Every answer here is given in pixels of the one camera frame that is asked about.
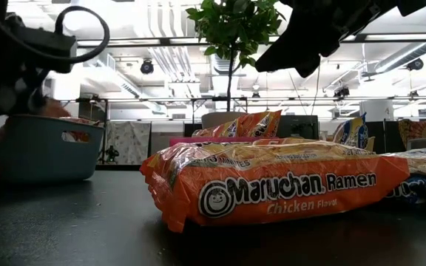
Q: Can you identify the red plastic bin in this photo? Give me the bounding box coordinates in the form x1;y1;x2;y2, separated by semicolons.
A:
168;136;280;147

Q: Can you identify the black overhead crossbar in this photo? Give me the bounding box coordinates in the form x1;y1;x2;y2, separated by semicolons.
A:
75;33;426;48

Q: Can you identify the black computer monitor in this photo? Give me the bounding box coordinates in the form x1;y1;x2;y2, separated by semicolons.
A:
275;115;320;140

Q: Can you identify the black table mat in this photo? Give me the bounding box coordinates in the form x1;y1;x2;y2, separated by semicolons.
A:
0;164;426;266

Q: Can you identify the blue-grey plastic bin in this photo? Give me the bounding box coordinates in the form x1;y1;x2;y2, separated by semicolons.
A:
0;114;105;184

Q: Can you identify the green leafy artificial plant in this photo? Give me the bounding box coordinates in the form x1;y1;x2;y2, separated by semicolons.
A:
185;0;286;112

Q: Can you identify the red Maruchan ramen pack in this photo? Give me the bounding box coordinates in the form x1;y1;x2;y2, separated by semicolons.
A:
60;116;101;144
0;79;72;119

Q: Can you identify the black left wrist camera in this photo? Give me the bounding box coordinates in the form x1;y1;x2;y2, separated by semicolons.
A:
12;24;78;74

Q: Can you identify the black round ceiling speaker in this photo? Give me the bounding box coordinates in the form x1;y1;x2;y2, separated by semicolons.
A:
407;58;425;72
140;58;155;75

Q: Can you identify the white patterned cloth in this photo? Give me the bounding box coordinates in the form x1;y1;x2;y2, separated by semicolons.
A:
105;120;152;166

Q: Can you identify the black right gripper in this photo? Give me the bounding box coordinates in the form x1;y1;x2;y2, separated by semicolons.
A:
254;0;401;79

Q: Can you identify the black horizontal rail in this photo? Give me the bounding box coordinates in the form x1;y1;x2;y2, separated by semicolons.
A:
60;95;426;104

